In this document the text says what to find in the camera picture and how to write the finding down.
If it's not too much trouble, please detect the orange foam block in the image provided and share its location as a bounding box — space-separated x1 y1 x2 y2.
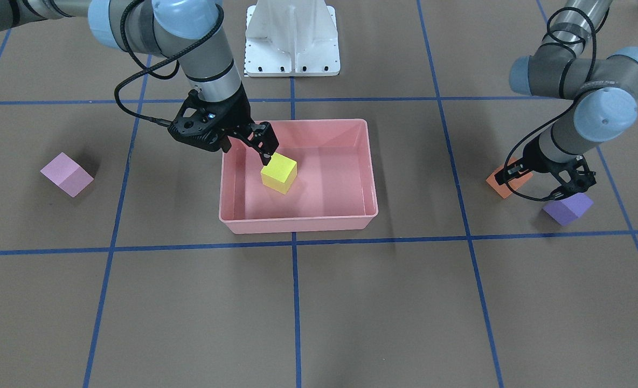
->
485 165 533 199

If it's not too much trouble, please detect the purple foam block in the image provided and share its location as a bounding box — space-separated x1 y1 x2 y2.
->
542 192 593 226

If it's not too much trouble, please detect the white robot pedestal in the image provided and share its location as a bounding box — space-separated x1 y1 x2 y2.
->
244 1 341 77

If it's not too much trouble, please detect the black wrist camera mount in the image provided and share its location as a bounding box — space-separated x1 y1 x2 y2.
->
167 89 231 153

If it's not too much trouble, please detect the yellow foam block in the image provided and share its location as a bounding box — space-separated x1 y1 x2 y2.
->
260 152 299 195

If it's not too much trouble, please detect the pink foam block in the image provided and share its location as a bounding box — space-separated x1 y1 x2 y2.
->
40 152 94 197

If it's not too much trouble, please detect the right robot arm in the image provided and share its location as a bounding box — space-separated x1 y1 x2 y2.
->
0 1 278 165

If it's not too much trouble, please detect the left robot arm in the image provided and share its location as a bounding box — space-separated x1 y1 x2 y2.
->
494 1 638 202

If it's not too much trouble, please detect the pink plastic bin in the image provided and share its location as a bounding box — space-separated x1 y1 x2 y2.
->
218 119 378 235

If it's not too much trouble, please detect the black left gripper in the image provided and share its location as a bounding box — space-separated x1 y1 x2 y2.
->
502 134 597 200

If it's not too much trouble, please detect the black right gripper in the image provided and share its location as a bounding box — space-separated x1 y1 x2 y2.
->
212 85 279 165

